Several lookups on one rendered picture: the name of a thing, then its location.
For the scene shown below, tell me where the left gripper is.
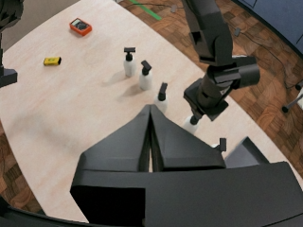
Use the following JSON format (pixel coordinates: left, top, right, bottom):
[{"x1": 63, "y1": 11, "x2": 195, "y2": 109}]
[{"x1": 183, "y1": 78, "x2": 229, "y2": 122}]

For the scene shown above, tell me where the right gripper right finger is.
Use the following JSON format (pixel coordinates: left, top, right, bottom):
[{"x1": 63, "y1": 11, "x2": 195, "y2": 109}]
[{"x1": 151, "y1": 104, "x2": 226, "y2": 172}]

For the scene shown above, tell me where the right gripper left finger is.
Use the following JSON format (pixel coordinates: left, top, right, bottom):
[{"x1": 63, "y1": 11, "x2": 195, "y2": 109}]
[{"x1": 75, "y1": 104, "x2": 151, "y2": 172}]

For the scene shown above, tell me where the orange pocket multimeter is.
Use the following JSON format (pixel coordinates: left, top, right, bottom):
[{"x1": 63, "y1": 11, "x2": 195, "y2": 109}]
[{"x1": 69, "y1": 18, "x2": 93, "y2": 36}]

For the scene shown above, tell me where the white pump bottle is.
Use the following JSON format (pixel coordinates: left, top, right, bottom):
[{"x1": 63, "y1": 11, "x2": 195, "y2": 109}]
[
  {"x1": 154, "y1": 82, "x2": 169, "y2": 114},
  {"x1": 139, "y1": 60, "x2": 152, "y2": 90},
  {"x1": 123, "y1": 47, "x2": 137, "y2": 77},
  {"x1": 182, "y1": 109, "x2": 202, "y2": 134},
  {"x1": 211, "y1": 138, "x2": 226, "y2": 154}
]

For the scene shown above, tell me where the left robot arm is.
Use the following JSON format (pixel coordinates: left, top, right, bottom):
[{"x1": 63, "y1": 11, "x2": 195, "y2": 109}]
[{"x1": 0, "y1": 0, "x2": 260, "y2": 107}]

